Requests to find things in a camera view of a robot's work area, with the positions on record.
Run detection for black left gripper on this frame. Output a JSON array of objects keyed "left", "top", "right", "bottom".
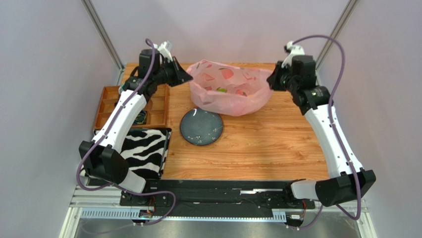
[{"left": 153, "top": 57, "right": 194, "bottom": 88}]

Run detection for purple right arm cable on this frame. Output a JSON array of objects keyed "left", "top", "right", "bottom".
[{"left": 286, "top": 34, "right": 363, "bottom": 230}]

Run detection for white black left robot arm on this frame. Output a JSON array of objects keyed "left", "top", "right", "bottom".
[{"left": 76, "top": 46, "right": 192, "bottom": 194}]

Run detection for pink plastic bag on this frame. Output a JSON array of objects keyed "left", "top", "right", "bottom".
[{"left": 186, "top": 59, "right": 272, "bottom": 117}]

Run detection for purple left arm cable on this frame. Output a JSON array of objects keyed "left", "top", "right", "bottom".
[{"left": 76, "top": 38, "right": 177, "bottom": 227}]

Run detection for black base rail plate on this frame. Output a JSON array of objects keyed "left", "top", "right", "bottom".
[{"left": 119, "top": 179, "right": 316, "bottom": 219}]

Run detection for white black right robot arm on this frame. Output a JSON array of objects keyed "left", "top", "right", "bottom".
[{"left": 267, "top": 55, "right": 376, "bottom": 207}]

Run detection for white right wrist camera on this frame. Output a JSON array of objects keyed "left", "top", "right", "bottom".
[{"left": 281, "top": 41, "right": 305, "bottom": 68}]

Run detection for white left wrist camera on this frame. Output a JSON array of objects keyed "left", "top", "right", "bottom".
[{"left": 157, "top": 41, "right": 173, "bottom": 61}]

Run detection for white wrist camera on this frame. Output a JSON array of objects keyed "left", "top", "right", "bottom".
[
  {"left": 281, "top": 41, "right": 305, "bottom": 68},
  {"left": 157, "top": 41, "right": 173, "bottom": 61}
]

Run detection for wooden compartment tray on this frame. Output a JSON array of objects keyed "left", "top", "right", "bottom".
[{"left": 94, "top": 84, "right": 169, "bottom": 130}]

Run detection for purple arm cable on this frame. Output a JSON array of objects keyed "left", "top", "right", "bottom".
[
  {"left": 286, "top": 34, "right": 363, "bottom": 230},
  {"left": 76, "top": 38, "right": 177, "bottom": 227}
]

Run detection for zebra pattern cloth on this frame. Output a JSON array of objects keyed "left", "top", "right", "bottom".
[{"left": 78, "top": 127, "right": 172, "bottom": 180}]

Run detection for dark round plate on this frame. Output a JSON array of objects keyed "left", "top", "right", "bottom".
[{"left": 179, "top": 108, "right": 224, "bottom": 146}]

